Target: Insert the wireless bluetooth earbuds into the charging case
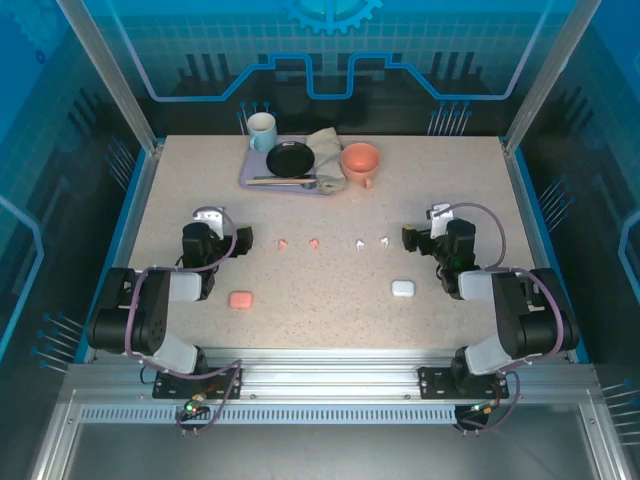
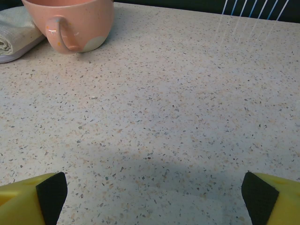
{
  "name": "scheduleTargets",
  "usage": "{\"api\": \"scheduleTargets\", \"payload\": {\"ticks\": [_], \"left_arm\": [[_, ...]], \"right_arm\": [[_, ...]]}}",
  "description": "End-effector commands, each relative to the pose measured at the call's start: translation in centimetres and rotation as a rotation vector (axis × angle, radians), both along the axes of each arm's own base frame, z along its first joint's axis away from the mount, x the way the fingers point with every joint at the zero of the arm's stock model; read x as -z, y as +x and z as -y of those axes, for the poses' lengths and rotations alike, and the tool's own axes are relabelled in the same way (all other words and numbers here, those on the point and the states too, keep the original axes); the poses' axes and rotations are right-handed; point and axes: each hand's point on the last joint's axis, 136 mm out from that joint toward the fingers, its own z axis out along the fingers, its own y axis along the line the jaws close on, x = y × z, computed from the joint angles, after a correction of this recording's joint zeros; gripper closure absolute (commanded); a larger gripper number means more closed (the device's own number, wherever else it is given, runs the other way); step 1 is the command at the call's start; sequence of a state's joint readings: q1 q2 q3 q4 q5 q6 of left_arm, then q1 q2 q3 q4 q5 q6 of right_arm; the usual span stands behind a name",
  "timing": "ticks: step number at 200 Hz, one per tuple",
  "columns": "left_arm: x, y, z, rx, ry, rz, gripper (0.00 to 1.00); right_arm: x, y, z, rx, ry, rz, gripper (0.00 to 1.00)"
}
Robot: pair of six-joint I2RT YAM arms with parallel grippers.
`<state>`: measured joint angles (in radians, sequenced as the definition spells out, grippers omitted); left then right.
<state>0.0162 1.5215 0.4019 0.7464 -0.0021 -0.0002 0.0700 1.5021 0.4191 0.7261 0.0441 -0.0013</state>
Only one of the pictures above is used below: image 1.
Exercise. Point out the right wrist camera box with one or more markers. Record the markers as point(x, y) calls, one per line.
point(440, 215)

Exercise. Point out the small connector with green light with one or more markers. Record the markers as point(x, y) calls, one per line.
point(192, 407)
point(482, 410)

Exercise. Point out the black round plate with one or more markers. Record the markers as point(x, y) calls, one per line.
point(290, 160)

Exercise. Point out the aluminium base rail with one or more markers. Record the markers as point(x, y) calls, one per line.
point(330, 375)

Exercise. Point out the grey metal shelf panel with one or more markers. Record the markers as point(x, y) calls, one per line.
point(325, 455)

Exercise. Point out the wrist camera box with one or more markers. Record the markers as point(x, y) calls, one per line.
point(207, 217)
point(440, 215)

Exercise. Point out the dark grey cutlery piece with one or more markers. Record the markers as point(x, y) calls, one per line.
point(285, 177)

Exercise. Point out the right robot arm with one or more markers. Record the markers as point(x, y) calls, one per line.
point(515, 310)

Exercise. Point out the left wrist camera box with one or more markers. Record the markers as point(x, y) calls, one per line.
point(207, 217)

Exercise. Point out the white earbud charging case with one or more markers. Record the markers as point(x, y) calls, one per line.
point(403, 289)

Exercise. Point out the aluminium frame post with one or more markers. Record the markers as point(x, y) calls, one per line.
point(545, 75)
point(110, 75)

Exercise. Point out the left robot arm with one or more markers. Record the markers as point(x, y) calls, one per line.
point(145, 310)

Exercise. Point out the beige folded cloth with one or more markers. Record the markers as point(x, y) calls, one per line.
point(327, 155)

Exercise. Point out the lavender plastic tray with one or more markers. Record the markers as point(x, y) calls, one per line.
point(255, 165)

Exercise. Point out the light blue mug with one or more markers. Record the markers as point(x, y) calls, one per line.
point(262, 132)

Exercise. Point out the pink ceramic cup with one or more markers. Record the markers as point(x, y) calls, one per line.
point(360, 160)

